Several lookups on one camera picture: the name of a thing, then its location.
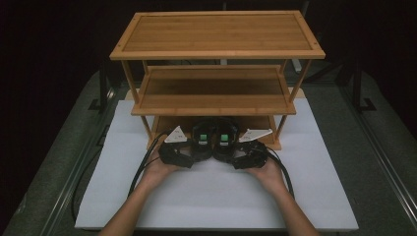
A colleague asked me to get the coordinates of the aluminium rail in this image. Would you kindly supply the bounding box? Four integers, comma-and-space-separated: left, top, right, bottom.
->
336, 84, 417, 228
38, 88, 120, 236

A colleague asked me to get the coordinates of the tan board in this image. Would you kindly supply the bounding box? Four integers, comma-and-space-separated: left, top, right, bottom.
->
125, 87, 307, 101

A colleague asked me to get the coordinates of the person's left hand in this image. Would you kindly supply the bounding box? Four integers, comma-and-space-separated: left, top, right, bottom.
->
139, 154, 185, 194

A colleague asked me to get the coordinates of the three-tier wooden shelf rack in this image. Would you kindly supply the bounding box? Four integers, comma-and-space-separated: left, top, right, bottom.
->
109, 10, 327, 151

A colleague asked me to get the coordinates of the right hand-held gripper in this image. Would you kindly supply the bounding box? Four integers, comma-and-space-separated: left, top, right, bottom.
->
230, 128, 274, 171

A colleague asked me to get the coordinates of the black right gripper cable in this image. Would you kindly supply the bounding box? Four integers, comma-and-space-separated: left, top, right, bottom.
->
265, 145, 295, 200

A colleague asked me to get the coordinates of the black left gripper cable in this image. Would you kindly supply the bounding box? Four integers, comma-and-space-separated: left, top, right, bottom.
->
71, 130, 170, 224

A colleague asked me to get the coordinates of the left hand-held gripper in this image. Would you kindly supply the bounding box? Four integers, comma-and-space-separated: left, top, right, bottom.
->
157, 125, 195, 169

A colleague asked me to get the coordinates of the person's right hand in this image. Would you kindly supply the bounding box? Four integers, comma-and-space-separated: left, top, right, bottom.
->
243, 156, 290, 197

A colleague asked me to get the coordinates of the black green climbing shoe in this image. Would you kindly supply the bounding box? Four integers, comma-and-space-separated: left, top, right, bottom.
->
190, 119, 218, 162
212, 118, 241, 163

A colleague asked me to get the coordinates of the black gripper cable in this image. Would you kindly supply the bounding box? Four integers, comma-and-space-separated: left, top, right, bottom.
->
71, 130, 170, 224
265, 145, 295, 200

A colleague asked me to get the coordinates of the white board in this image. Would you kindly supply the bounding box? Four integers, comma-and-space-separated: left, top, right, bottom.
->
74, 97, 359, 231

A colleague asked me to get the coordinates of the black metal stand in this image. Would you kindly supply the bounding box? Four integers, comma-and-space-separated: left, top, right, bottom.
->
88, 60, 115, 114
340, 58, 378, 113

